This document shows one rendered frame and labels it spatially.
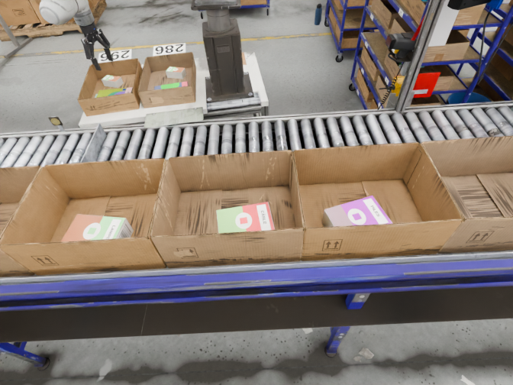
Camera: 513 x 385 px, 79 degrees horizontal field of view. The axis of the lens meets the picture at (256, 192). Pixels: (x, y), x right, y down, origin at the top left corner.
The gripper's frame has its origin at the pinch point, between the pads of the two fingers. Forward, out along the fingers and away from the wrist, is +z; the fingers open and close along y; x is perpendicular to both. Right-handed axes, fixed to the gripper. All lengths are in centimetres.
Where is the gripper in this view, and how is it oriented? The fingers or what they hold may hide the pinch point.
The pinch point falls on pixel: (103, 61)
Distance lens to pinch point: 205.3
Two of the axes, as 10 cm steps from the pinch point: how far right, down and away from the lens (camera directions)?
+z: 0.6, 6.4, 7.6
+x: 9.4, 2.2, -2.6
